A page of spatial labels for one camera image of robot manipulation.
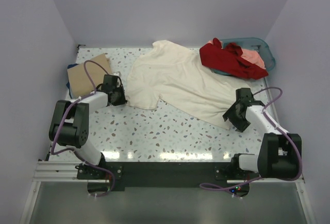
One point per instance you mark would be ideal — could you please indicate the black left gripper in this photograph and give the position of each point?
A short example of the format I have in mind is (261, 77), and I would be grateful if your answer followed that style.
(122, 100)

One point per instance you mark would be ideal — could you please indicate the red t-shirt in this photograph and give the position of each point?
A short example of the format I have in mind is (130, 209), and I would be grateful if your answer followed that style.
(228, 60)

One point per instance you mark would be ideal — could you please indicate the pink t-shirt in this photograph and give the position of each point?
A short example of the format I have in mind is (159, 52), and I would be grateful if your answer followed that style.
(253, 57)

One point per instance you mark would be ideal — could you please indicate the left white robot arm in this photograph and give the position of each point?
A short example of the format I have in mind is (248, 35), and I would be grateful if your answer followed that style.
(69, 129)

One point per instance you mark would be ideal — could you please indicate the folded tan t-shirt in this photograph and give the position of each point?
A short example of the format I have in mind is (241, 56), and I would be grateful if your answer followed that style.
(79, 76)

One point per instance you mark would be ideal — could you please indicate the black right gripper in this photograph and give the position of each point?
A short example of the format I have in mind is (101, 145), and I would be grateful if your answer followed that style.
(241, 125)

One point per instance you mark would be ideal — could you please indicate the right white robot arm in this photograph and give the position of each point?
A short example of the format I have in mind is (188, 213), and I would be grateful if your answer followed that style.
(280, 152)

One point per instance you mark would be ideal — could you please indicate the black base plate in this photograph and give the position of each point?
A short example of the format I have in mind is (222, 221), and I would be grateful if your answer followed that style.
(213, 176)

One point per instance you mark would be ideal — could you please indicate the teal plastic basket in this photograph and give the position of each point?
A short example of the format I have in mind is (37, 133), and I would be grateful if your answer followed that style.
(256, 44)

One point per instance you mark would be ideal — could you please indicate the cream white t-shirt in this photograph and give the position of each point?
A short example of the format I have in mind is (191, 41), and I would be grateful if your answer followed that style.
(174, 74)

